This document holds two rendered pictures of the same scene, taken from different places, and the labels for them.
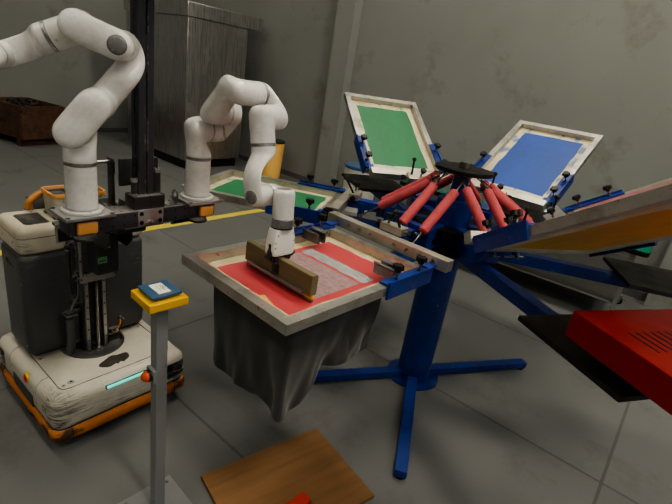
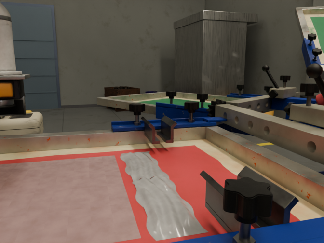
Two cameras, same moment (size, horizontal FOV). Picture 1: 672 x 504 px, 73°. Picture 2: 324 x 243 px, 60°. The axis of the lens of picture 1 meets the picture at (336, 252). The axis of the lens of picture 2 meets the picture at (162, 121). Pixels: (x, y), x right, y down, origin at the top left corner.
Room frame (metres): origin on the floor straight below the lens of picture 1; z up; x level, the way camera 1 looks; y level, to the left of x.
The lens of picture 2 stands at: (1.35, -0.31, 1.16)
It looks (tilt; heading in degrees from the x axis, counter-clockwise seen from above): 11 degrees down; 35
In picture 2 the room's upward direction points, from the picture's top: straight up
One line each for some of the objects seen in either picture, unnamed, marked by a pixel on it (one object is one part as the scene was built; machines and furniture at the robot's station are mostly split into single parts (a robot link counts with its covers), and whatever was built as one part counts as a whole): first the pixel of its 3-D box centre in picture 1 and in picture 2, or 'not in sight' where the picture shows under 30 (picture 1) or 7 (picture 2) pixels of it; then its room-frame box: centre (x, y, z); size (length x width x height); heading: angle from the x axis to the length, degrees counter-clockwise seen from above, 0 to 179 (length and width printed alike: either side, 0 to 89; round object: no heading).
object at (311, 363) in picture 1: (332, 347); not in sight; (1.46, -0.04, 0.74); 0.46 x 0.04 x 0.42; 140
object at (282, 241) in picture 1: (281, 239); not in sight; (1.50, 0.20, 1.12); 0.10 x 0.08 x 0.11; 141
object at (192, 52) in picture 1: (190, 86); (210, 67); (7.69, 2.73, 1.13); 1.70 x 1.30 x 2.26; 54
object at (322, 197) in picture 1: (295, 183); (209, 88); (2.60, 0.30, 1.05); 1.08 x 0.61 x 0.23; 80
